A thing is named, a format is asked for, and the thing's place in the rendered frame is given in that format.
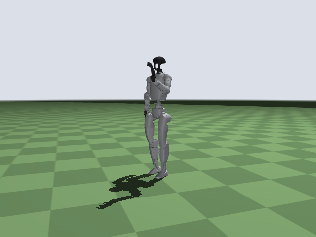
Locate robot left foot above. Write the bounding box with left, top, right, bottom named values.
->
left=155, top=170, right=168, bottom=179

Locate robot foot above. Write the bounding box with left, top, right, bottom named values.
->
left=148, top=166, right=162, bottom=174
left=155, top=170, right=168, bottom=179

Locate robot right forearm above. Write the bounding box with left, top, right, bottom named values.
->
left=144, top=98, right=150, bottom=113

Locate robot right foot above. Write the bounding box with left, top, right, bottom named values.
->
left=148, top=166, right=162, bottom=174

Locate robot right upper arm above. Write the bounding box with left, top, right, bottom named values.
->
left=144, top=76, right=151, bottom=99

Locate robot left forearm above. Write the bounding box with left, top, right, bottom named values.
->
left=150, top=78, right=170, bottom=92

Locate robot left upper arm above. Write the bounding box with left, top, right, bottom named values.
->
left=162, top=74, right=172, bottom=94

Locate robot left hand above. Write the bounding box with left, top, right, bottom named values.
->
left=147, top=62, right=156, bottom=82

